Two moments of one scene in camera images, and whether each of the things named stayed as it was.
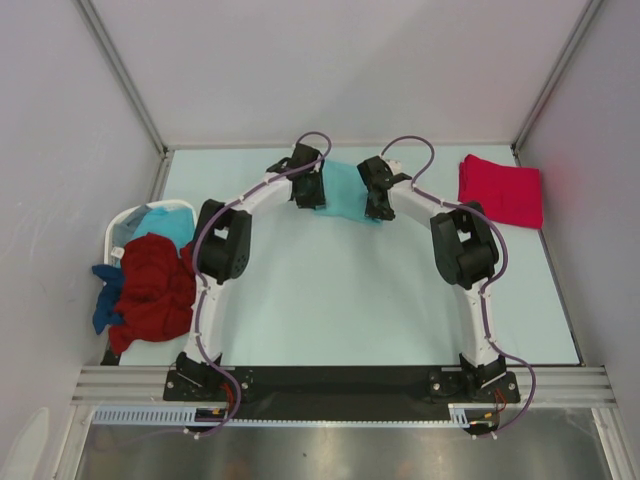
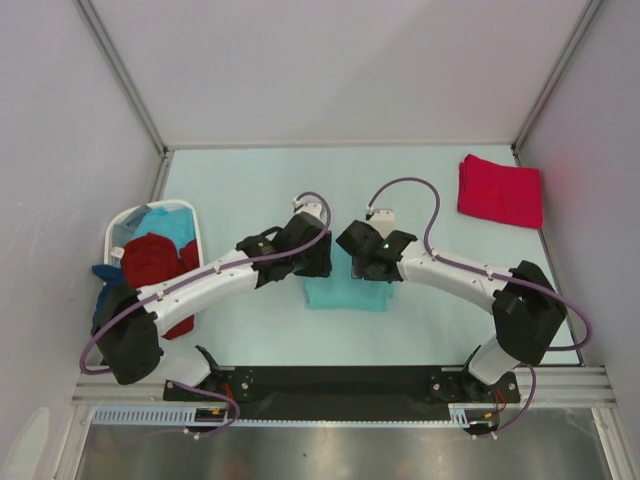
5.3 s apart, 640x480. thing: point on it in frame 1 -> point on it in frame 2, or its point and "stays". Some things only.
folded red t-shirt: (507, 195) stays
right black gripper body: (378, 212) -> (359, 270)
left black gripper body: (314, 192) -> (315, 263)
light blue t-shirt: (175, 223) stays
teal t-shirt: (345, 191) -> (342, 291)
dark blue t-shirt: (104, 314) stays
